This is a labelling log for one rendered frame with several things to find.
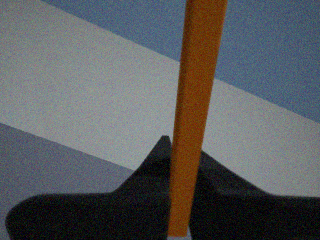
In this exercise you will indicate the orange handle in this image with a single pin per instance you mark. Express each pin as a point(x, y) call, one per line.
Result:
point(203, 24)

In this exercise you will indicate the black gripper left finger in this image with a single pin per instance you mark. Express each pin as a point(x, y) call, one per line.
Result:
point(139, 209)

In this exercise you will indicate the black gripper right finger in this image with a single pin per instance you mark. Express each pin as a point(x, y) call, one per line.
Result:
point(227, 207)

